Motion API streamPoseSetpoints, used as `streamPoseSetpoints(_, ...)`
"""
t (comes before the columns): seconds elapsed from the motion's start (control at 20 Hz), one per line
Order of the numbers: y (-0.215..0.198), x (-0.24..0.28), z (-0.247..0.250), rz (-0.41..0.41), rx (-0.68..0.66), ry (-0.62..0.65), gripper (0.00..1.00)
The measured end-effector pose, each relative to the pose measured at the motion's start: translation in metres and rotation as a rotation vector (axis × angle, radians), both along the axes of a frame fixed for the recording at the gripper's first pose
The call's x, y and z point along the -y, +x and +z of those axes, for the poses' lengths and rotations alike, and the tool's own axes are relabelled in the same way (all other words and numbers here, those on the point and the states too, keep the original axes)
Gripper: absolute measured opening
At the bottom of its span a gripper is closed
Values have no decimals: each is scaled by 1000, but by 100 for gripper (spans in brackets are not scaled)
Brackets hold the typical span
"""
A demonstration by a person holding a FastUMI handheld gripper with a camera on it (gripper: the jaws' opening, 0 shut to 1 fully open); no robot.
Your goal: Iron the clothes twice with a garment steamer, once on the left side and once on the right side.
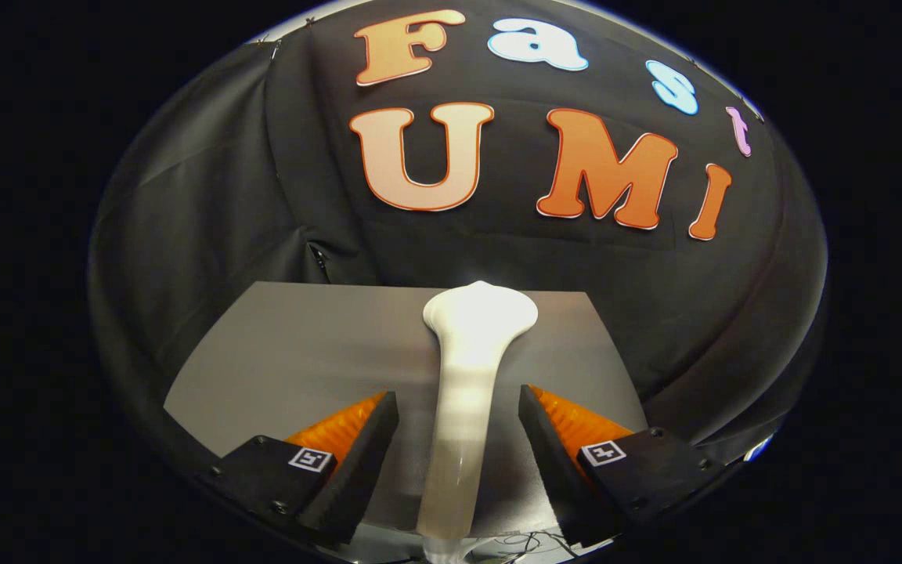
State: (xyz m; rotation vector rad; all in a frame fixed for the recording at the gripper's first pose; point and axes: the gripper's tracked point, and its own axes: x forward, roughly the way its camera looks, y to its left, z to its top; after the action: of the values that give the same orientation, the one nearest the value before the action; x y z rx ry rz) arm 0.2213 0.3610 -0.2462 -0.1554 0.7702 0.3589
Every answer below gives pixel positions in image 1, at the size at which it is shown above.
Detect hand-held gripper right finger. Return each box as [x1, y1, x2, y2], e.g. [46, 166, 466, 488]
[518, 384, 722, 549]

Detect thin black cables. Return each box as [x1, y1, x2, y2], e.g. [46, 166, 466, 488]
[490, 531, 577, 559]

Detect grey drawer cabinet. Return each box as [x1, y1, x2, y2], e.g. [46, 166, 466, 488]
[164, 280, 649, 541]

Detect white garment steamer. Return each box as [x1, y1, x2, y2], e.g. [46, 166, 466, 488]
[417, 280, 539, 562]

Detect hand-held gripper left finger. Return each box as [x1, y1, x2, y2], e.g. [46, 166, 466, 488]
[197, 390, 401, 548]

